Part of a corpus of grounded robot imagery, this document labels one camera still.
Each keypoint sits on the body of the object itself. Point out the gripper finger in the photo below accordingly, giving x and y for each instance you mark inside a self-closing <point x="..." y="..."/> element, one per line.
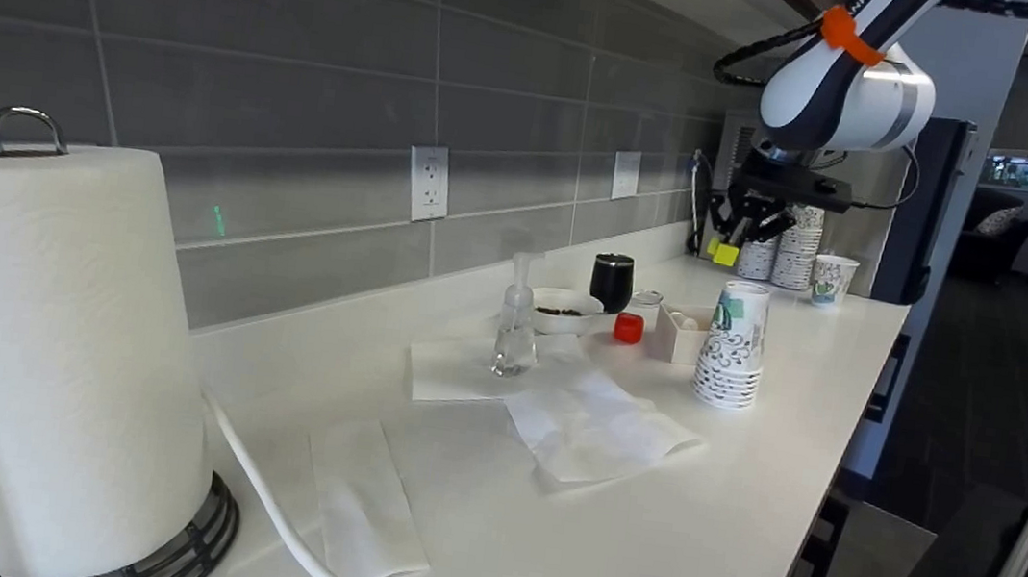
<point x="722" y="223"/>
<point x="769" y="229"/>

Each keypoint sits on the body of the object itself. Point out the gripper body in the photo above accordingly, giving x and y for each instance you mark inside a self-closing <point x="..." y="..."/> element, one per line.
<point x="756" y="203"/>

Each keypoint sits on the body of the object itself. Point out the yellow block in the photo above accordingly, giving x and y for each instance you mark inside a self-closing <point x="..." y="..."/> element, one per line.
<point x="725" y="254"/>

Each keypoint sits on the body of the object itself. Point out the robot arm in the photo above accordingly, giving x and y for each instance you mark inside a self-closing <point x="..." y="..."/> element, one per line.
<point x="883" y="108"/>

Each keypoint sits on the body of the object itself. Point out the small brown box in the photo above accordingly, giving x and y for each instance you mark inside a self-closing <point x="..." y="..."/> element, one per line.
<point x="677" y="343"/>

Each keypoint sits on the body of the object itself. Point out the stack of patterned paper cups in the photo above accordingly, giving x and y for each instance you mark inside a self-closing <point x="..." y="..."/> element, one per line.
<point x="799" y="253"/>
<point x="756" y="260"/>
<point x="731" y="352"/>

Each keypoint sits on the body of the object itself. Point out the patterned paper cup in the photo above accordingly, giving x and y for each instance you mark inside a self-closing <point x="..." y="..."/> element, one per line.
<point x="832" y="281"/>

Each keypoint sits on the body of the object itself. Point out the heap of white sachets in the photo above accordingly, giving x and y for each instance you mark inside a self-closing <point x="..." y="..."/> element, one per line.
<point x="684" y="322"/>

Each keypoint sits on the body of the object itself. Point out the small glass jar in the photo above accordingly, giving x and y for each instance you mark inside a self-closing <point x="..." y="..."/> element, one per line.
<point x="646" y="308"/>

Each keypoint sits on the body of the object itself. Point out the black tumbler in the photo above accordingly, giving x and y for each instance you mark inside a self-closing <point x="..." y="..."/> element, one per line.
<point x="612" y="285"/>

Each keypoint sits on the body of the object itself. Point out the red block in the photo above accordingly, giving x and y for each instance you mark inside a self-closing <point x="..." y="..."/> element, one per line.
<point x="628" y="329"/>

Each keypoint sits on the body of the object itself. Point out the white bowl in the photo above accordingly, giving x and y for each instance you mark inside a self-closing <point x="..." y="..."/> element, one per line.
<point x="563" y="323"/>

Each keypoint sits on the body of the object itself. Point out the dark armchair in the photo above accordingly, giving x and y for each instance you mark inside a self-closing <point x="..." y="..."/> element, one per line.
<point x="983" y="250"/>

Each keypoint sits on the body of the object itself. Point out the patterned cushion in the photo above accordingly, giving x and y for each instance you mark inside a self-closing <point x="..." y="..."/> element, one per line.
<point x="999" y="220"/>

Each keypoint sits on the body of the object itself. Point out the clear soap pump bottle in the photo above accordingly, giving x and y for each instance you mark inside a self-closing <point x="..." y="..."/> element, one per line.
<point x="516" y="337"/>

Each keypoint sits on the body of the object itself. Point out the white paper napkin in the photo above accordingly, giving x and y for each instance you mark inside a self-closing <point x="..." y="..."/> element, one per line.
<point x="456" y="374"/>
<point x="595" y="428"/>
<point x="368" y="504"/>

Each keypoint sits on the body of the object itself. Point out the metal paper towel holder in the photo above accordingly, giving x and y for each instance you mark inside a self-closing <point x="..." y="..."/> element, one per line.
<point x="185" y="541"/>

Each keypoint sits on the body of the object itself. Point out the white paper towel roll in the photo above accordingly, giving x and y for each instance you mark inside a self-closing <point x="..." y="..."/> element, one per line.
<point x="52" y="352"/>

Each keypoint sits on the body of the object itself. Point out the white wall socket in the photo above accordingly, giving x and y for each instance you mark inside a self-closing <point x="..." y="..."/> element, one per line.
<point x="429" y="184"/>
<point x="626" y="175"/>

